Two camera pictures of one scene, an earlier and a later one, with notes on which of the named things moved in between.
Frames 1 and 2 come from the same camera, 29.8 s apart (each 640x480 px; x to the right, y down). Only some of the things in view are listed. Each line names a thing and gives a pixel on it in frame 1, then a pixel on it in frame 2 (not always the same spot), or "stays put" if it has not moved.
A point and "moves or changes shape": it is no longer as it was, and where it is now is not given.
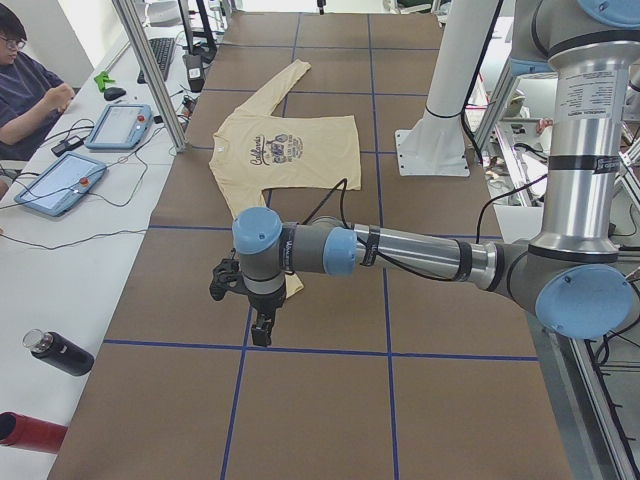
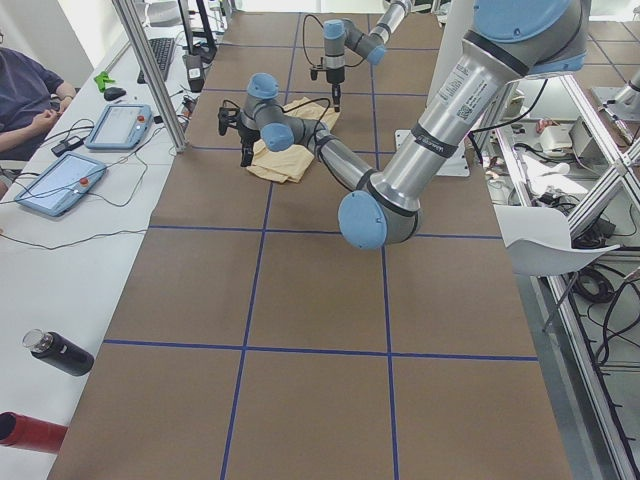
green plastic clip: (102, 79) stays put
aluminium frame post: (151, 75) stays put
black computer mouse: (113, 93) stays put
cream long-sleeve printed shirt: (260, 150) moves or changes shape
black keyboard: (163, 51) stays put
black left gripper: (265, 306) -> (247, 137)
